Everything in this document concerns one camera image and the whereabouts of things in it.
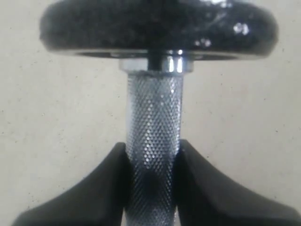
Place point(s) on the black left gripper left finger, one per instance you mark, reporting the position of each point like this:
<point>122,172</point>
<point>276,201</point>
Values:
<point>97,200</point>

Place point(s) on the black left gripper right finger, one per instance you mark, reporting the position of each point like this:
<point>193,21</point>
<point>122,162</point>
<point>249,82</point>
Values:
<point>206,197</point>

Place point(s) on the chrome dumbbell bar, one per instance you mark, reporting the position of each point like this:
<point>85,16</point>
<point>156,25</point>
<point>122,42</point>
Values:
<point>154,110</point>

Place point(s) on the black weight plate end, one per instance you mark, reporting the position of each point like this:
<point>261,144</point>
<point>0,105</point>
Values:
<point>200,29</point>

